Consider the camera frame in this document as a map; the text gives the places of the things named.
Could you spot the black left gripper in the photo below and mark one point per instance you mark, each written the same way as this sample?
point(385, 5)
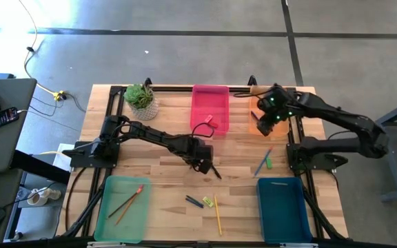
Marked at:
point(196, 149)

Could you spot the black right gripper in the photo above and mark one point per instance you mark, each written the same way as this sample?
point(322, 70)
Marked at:
point(274, 106)

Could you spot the black pen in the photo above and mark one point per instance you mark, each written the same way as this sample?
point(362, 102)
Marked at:
point(216, 172)

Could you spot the red eraser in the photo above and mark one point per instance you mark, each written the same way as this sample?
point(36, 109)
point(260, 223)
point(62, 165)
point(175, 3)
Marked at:
point(213, 124)

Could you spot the pink eraser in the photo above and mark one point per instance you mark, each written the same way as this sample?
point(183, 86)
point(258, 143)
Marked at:
point(208, 118)

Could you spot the blue pencil with red eraser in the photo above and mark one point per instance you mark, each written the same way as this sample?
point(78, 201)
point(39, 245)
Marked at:
point(263, 162)

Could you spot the green eraser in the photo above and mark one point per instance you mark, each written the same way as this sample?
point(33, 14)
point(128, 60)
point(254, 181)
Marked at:
point(269, 163)

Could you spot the grey crayon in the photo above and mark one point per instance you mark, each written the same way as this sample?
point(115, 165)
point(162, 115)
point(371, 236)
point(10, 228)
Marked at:
point(279, 183)

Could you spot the orange pencil with pink eraser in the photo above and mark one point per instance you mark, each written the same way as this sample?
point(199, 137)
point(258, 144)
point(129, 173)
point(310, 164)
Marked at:
point(120, 218)

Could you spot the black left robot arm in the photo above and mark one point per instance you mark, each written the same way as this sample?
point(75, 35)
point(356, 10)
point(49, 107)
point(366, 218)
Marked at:
point(150, 134)

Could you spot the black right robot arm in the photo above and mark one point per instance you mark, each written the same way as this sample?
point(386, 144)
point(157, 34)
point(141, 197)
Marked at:
point(340, 113)

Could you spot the orange translucent plastic bin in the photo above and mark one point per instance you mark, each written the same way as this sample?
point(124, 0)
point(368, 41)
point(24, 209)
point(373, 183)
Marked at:
point(253, 125)

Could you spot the pink translucent plastic bin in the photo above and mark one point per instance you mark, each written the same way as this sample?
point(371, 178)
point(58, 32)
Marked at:
point(205, 103)

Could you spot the yellow eraser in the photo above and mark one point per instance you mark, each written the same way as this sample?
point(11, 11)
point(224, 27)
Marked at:
point(208, 202)

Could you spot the yellow pencil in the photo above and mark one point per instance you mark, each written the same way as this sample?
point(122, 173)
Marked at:
point(218, 215)

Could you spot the succulent in white geometric pot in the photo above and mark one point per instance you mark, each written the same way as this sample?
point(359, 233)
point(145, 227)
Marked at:
point(143, 103)

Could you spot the blue translucent plastic bin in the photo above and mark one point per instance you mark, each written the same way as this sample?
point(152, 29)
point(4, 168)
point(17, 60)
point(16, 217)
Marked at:
point(283, 210)

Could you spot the green translucent plastic bin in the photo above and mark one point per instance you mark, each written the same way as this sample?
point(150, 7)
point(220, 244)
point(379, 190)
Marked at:
point(129, 230)

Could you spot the white paper sheet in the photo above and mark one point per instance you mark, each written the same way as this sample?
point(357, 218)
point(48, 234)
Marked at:
point(60, 162)

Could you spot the black shelf board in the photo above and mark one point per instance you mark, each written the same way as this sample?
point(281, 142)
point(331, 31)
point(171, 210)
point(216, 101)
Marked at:
point(40, 167)

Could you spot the grey side desk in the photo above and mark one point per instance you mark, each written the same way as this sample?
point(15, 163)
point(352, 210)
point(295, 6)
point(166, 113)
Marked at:
point(5, 148)

